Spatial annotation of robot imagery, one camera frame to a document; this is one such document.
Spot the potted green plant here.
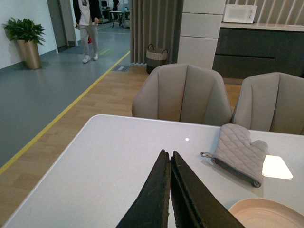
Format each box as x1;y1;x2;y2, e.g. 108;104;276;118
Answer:
3;18;45;69

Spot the woven laundry basket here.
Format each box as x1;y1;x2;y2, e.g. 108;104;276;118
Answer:
146;43;168;74

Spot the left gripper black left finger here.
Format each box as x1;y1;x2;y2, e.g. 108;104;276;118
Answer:
117;150;171;228

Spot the beige chair right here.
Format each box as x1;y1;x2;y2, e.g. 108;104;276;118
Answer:
232;72;304;135

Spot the person in grey trousers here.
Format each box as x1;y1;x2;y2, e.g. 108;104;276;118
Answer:
73;0;101;64

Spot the beige chair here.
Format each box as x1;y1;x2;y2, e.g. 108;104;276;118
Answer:
232;72;304;135
132;63;232;126

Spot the white microwave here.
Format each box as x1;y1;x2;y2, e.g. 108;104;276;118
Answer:
222;4;257;24

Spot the beige plate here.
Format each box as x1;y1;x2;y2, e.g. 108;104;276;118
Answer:
229;198;304;228

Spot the dark kitchen cabinet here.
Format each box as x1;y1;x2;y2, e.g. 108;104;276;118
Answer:
212;28;304;79

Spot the grey curtain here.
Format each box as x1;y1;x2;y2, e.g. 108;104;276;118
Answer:
129;0;183;64

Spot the beige chair left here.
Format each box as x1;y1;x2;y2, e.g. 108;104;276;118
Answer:
132;63;232;126

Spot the grey quilted oven mitt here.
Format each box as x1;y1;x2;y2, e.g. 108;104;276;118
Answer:
200;123;269;188

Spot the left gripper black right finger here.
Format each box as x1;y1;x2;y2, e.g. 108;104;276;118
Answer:
170;151;243;228

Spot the white pillar cabinet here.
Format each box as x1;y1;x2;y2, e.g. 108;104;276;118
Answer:
177;0;226;69

